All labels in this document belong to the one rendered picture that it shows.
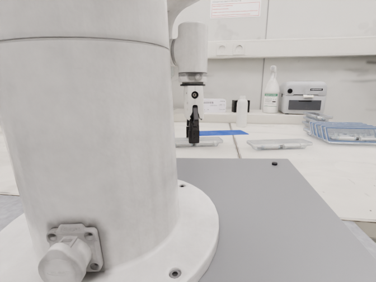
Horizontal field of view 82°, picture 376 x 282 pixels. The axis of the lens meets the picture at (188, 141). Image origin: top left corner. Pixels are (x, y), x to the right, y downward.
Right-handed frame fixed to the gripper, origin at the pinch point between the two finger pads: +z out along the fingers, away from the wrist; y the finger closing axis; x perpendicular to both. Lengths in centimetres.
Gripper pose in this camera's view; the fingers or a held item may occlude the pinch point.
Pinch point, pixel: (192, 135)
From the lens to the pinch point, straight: 67.7
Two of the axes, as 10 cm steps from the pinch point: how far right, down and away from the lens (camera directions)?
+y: -1.2, -2.3, 9.7
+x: -9.9, 0.3, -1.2
